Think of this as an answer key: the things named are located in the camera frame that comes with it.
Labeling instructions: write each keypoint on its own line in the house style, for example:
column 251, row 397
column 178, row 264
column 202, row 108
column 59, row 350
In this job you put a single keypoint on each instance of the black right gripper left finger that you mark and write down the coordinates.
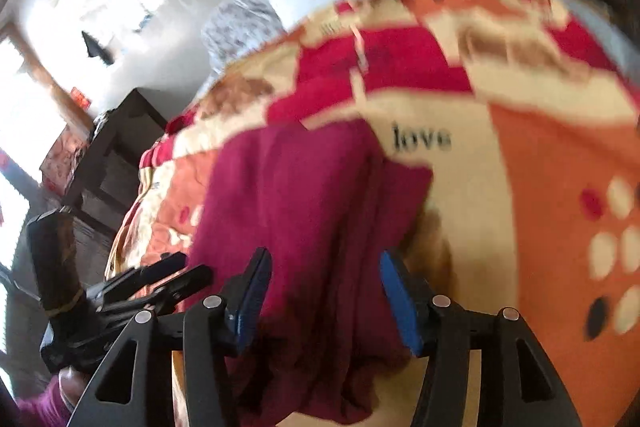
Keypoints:
column 132, row 385

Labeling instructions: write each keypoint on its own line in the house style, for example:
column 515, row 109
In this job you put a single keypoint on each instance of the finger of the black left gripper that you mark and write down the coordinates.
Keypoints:
column 145, row 274
column 160, row 298

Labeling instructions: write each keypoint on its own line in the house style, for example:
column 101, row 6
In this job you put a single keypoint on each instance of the maroon red garment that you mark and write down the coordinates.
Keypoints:
column 326, row 203

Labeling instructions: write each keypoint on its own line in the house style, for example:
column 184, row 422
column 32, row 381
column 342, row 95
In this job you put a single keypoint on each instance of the person's left hand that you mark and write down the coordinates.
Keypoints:
column 72, row 384

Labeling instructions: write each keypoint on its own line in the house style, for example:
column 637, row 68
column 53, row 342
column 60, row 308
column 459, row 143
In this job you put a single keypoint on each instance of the red orange patterned blanket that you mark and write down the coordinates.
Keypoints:
column 531, row 134

